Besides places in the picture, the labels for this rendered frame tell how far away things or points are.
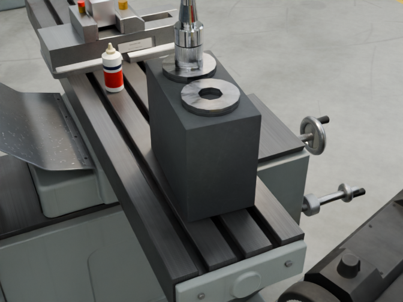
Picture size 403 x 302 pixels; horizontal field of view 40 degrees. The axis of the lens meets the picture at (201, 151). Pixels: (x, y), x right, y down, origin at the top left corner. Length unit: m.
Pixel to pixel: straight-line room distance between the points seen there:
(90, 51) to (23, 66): 2.10
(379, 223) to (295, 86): 1.74
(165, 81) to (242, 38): 2.69
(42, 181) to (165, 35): 0.46
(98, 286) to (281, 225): 0.64
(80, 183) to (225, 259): 0.44
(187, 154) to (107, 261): 0.61
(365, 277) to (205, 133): 0.63
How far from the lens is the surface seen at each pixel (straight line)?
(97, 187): 1.21
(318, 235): 2.22
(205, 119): 0.81
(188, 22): 0.87
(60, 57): 1.31
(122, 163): 1.03
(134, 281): 1.46
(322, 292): 1.27
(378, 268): 1.35
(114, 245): 1.34
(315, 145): 1.63
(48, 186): 1.18
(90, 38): 1.30
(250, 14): 3.92
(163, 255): 0.86
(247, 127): 0.82
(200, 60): 0.90
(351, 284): 1.28
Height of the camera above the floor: 1.58
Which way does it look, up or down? 38 degrees down
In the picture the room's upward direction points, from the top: straight up
